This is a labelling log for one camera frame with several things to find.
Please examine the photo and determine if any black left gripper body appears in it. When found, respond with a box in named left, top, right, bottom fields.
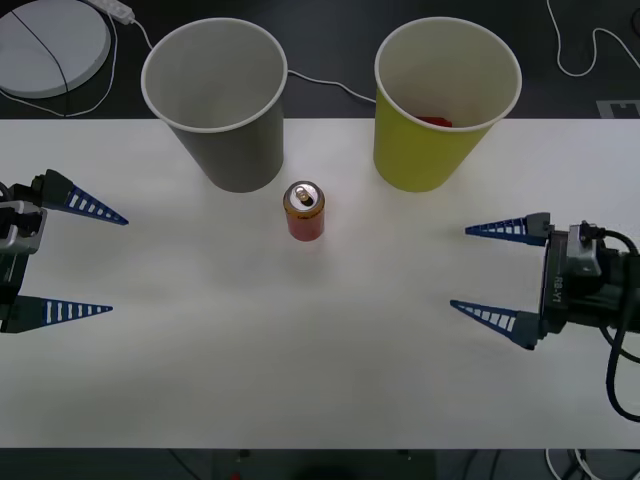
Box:
left=0, top=252, right=27, bottom=307

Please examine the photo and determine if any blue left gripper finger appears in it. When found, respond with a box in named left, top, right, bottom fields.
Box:
left=0, top=294, right=114, bottom=335
left=32, top=169, right=130, bottom=226

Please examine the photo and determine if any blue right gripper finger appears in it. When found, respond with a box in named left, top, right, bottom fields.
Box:
left=449, top=299, right=548, bottom=352
left=464, top=212, right=554, bottom=248

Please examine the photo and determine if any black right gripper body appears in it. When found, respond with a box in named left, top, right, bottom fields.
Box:
left=538, top=227, right=625, bottom=336

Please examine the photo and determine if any yellow and red drink can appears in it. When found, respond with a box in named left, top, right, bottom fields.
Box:
left=282, top=180, right=327, bottom=243

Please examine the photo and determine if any yellow-green plastic bin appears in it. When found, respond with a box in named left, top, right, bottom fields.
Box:
left=373, top=16, right=524, bottom=194

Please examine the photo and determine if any round white disc base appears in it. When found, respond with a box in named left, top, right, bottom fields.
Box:
left=0, top=0, right=113, bottom=100

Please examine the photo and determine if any grey floor marker tag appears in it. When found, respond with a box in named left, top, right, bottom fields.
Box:
left=596, top=99, right=640, bottom=120

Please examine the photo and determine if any grey plastic bin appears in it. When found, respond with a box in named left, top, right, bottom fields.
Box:
left=140, top=17, right=289, bottom=194

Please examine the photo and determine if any white power strip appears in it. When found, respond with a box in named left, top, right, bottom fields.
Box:
left=82, top=0, right=135, bottom=25

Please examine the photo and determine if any thin black cable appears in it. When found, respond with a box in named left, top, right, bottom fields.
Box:
left=9, top=7, right=70, bottom=119

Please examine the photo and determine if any thin white cable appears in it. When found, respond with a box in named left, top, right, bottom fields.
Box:
left=0, top=12, right=119, bottom=119

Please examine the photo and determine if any long looping white cable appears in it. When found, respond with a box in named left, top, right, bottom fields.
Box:
left=546, top=0, right=640, bottom=78

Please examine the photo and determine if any white power strip cable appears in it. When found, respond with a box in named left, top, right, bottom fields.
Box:
left=130, top=14, right=377, bottom=105

